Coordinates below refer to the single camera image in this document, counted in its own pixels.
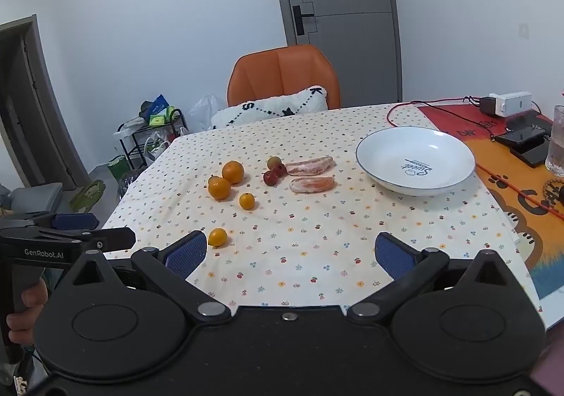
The grey door frame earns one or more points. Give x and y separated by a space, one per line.
39 92

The blue box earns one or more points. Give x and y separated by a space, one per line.
158 104

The white pillow with black pattern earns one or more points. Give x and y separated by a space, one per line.
264 107

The black phone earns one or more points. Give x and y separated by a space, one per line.
520 136
533 153

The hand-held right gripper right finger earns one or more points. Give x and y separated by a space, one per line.
394 256

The white power strip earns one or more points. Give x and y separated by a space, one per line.
513 104

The small orange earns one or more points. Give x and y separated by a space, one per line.
246 201
217 237

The white plate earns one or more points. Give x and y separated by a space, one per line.
387 153

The large orange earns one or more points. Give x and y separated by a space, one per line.
219 188
232 172

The greenish red small fruit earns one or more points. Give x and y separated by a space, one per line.
273 161

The green box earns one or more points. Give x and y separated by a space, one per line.
157 120

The green slipper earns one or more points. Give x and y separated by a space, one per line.
88 195

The clear plastic bag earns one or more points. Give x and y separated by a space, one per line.
205 112

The clear drinking glass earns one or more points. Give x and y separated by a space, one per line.
556 145

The white shopping bag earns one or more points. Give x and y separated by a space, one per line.
154 149

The green container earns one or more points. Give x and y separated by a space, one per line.
116 167

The floral white tablecloth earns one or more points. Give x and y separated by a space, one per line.
308 237

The dark red small fruit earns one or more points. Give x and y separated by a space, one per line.
280 170
270 178

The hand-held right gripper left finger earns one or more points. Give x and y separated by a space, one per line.
187 255

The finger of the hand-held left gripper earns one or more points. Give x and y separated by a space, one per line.
75 220
116 238

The grey seat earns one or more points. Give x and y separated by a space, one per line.
31 198

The black metal rack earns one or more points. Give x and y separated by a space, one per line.
128 153

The white wall socket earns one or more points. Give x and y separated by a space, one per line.
523 30

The black charger adapter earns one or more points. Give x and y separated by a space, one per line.
488 106

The person's left hand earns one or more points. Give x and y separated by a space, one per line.
27 312

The raw meat slice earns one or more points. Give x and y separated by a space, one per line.
310 167
313 185

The orange chair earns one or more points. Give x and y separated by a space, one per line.
282 70

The grey door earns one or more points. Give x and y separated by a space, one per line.
343 48

